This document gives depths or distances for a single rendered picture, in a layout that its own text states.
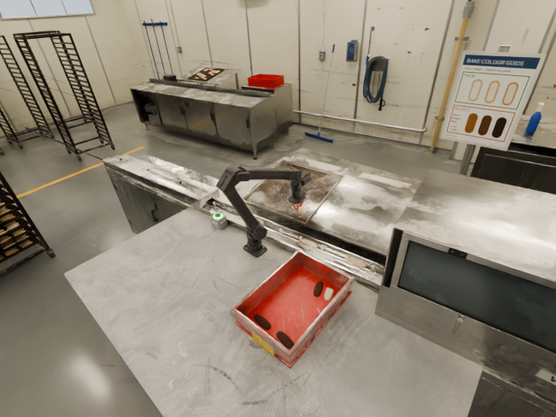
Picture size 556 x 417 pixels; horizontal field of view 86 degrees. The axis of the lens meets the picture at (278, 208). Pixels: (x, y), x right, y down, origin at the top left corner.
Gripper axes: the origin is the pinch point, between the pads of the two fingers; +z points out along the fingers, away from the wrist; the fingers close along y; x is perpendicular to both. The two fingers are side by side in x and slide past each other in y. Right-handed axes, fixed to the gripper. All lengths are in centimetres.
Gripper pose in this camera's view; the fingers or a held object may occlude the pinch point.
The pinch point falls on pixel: (298, 207)
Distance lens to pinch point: 178.2
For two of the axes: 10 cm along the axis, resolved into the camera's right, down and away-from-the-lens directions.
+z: 1.3, 7.4, 6.6
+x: 7.8, 3.3, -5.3
